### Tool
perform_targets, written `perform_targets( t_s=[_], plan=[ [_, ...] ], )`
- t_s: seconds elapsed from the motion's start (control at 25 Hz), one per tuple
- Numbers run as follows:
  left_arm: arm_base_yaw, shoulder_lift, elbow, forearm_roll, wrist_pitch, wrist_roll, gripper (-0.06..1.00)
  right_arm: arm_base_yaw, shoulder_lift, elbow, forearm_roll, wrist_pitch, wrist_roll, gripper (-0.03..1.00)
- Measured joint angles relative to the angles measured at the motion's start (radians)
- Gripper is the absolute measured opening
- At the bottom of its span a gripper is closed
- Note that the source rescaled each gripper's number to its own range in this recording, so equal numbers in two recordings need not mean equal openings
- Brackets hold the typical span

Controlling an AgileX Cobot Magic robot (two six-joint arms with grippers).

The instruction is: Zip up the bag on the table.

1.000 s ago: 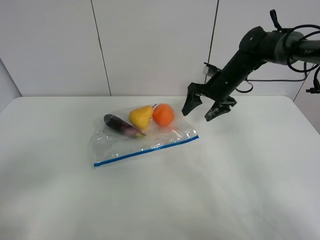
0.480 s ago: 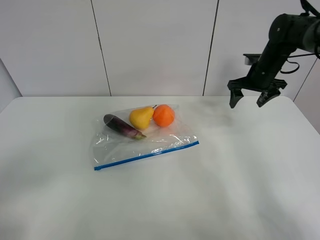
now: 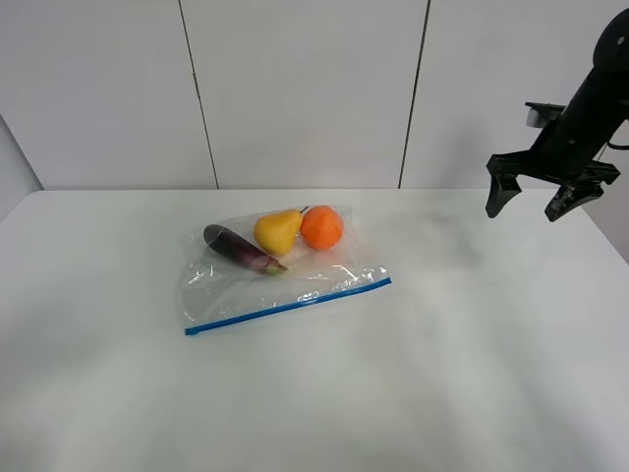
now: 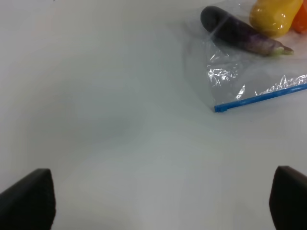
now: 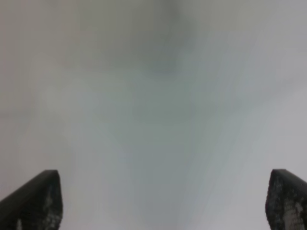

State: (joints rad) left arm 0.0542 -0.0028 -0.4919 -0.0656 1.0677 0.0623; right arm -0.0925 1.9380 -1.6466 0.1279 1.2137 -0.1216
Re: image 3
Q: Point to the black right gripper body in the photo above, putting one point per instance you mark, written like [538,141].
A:
[561,154]

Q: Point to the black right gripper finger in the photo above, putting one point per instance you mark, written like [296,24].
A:
[503,188]
[570,196]

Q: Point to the clear zip bag blue strip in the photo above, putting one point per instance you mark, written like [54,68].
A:
[213,292]

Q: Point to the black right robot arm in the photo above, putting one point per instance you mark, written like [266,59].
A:
[604,92]

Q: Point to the orange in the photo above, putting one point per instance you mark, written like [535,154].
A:
[322,228]

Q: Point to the yellow pear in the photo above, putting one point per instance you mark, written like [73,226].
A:
[276,232]

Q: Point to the purple eggplant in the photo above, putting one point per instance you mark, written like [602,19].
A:
[240,251]

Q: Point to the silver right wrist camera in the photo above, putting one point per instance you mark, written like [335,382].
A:
[540,114]

